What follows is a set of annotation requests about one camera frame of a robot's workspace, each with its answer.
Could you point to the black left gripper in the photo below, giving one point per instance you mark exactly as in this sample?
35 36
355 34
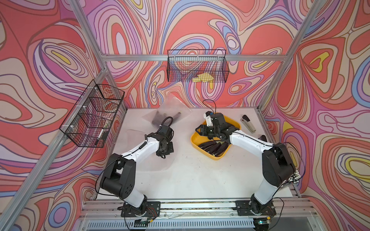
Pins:
171 149

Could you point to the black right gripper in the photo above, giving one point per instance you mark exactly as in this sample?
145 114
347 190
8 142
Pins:
202 130

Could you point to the clear zip-top plastic bag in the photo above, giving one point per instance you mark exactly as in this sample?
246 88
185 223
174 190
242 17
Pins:
170 106

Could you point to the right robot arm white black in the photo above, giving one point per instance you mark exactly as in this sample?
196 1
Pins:
278 168

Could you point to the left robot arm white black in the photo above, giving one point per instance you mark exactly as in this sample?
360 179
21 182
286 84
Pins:
118 177

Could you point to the purple eggplant in tray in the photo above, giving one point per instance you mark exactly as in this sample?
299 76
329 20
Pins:
219 152
213 149
206 145

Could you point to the grey black stapler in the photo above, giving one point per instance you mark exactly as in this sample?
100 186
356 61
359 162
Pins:
248 124

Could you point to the blue black tool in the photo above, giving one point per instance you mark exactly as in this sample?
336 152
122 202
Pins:
263 138

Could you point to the yellow cloth in basket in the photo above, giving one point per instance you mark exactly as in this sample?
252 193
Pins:
204 77

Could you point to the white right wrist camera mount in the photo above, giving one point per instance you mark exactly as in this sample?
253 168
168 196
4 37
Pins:
208 118

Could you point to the black wire basket back wall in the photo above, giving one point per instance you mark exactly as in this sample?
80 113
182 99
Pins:
185 64

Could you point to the black wire basket wall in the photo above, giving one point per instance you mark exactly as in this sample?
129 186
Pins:
185 64
92 117

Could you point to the black wire basket left wall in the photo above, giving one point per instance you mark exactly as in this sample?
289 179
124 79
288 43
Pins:
92 117

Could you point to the aluminium frame post left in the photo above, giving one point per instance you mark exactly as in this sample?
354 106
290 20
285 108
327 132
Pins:
51 56

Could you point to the aluminium frame post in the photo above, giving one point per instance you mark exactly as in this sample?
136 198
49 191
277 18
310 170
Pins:
302 31
51 56

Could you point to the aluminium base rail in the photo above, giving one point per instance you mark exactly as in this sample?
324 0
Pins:
287 214

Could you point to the aluminium frame post right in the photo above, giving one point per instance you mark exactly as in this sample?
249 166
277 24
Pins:
302 31

